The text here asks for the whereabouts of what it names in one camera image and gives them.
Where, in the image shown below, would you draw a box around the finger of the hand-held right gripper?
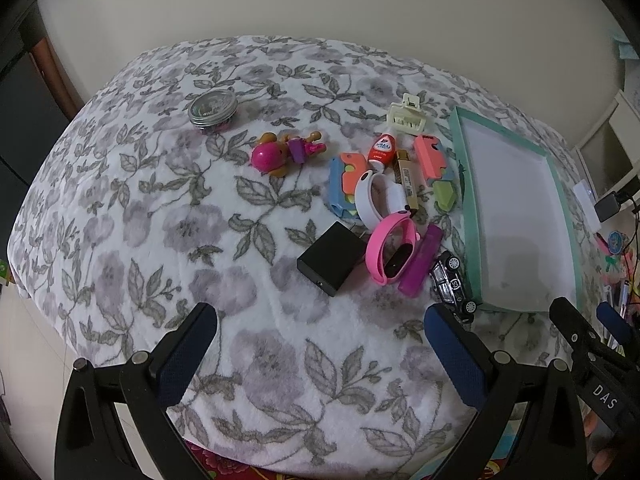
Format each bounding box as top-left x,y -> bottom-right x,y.
549,297 -> 608,361
596,304 -> 635,347

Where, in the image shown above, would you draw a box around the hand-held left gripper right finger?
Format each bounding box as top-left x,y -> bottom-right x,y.
424,302 -> 588,480

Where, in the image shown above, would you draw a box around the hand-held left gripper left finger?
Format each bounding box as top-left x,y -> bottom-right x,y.
54,302 -> 218,480

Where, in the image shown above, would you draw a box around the black toy car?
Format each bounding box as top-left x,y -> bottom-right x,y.
430,251 -> 480,323

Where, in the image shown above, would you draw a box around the magenta plastic bar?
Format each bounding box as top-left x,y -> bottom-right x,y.
398,224 -> 443,298

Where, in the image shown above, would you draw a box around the teal-rimmed white tray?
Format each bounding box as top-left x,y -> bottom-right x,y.
447,106 -> 583,316

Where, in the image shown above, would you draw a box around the pink wristband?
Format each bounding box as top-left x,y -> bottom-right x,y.
365,214 -> 420,287

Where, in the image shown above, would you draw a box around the black charger block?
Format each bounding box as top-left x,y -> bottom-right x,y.
296,221 -> 371,298

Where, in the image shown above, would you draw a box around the white wristband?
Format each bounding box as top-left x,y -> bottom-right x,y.
354,170 -> 413,233

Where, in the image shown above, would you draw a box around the gold patterned lighter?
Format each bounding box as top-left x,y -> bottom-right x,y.
392,157 -> 420,211

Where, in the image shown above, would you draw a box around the pink and green toy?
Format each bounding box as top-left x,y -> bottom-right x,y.
414,135 -> 460,211

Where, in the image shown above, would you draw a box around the blue and orange toy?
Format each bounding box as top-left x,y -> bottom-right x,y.
327,152 -> 373,221

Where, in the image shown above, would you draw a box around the pink toy figure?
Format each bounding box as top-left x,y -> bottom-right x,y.
250,131 -> 328,178

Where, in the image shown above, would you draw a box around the red and white glue bottle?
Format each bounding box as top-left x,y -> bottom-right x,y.
368,132 -> 401,173

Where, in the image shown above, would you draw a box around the cream hair claw clip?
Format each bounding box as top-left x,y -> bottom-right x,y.
386,93 -> 432,137

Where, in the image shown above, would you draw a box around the round metal tin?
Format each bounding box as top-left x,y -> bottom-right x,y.
188,91 -> 239,133

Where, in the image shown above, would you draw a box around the colourful stationery pile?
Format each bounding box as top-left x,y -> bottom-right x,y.
595,230 -> 640,311

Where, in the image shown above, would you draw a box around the black plug adapter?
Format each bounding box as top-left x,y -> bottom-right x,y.
594,194 -> 623,223

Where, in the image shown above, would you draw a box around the grey floral blanket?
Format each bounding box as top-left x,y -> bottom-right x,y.
7,35 -> 601,466

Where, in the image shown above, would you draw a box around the white power strip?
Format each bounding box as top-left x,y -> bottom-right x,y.
574,182 -> 606,231

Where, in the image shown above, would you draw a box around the white shelf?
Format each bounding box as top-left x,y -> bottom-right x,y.
575,87 -> 640,201

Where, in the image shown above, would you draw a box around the dark cabinet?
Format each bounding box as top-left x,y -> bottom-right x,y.
0,10 -> 76,241

